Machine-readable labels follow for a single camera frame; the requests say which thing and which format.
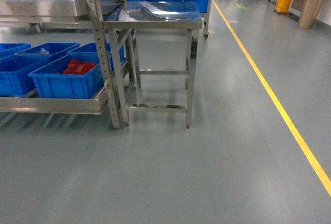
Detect blue rear right bin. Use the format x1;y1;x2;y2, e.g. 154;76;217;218
67;43;125;71

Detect blue bin with red wrap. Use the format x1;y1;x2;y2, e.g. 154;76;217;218
28;55;103;99

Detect blue bin on cart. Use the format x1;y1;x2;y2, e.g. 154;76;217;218
175;0;209;13

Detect stainless steel shelf rack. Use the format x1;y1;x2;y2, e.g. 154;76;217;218
1;0;121;128

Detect blue bin with clear bag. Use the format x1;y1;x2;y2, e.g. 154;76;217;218
16;42;80;59

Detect empty blue front bin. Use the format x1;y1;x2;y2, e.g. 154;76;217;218
1;55;53;97

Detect blue far left bin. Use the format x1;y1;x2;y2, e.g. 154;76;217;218
0;43;31;58

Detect stainless steel table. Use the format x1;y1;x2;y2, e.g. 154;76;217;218
104;1;203;128

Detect red bubble wrap bags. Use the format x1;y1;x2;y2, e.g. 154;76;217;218
57;59;97;75

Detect clear plastic bag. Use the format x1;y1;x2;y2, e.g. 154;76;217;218
39;48;50;55

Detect yellow mop bucket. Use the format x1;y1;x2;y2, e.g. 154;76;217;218
274;0;291;14

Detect gold planter pot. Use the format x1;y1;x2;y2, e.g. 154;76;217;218
298;0;325;29

